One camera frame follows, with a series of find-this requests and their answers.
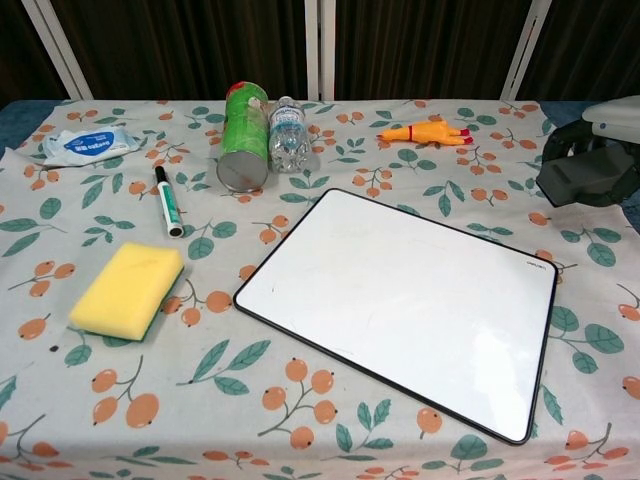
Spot floral orange fruit tablecloth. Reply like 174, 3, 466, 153
0, 98, 640, 480

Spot yellow sponge with green pad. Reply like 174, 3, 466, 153
68, 241, 186, 344

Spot white slanted frame post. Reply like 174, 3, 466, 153
502, 0, 554, 101
19, 0, 94, 100

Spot white upright frame post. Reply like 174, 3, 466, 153
305, 0, 337, 100

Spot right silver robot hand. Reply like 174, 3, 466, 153
542, 96, 640, 209

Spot green chip can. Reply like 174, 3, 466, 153
215, 81, 271, 193

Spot yellow rubber chicken toy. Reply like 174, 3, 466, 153
376, 119, 475, 150

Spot dark pleated curtain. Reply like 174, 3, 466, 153
0, 0, 640, 104

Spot white dry-erase board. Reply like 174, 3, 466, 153
232, 187, 559, 445

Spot green whiteboard marker black cap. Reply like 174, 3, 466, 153
153, 165, 186, 238

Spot blue white wet wipes pack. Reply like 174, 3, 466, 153
40, 125, 137, 168

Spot grey whiteboard eraser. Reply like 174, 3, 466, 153
535, 147, 632, 207

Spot clear plastic water bottle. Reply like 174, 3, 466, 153
268, 95, 309, 174

